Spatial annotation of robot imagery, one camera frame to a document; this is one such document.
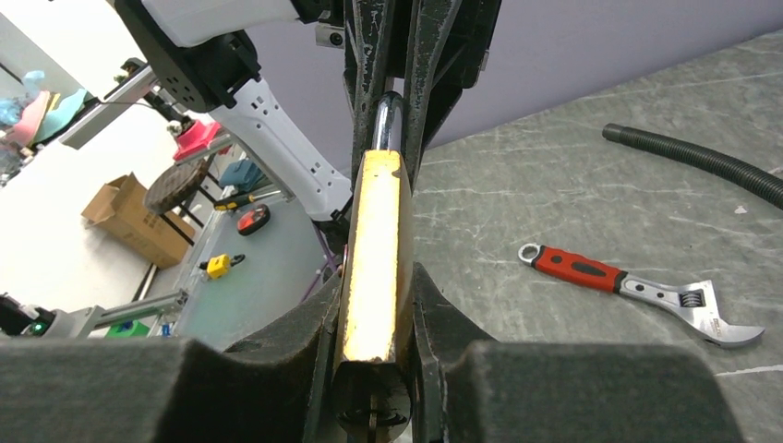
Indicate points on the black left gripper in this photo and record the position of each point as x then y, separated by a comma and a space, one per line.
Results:
436, 47

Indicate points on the brass padlock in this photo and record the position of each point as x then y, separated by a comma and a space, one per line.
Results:
371, 380

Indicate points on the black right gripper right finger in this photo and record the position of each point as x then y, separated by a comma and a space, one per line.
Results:
471, 387

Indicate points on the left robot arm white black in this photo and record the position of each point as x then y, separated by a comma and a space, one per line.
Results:
201, 53

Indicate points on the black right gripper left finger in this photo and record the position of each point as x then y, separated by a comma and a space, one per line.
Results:
267, 387

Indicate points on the red handled adjustable wrench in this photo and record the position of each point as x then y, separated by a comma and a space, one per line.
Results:
695, 304

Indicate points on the cardboard box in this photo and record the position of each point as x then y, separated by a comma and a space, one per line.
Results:
118, 208

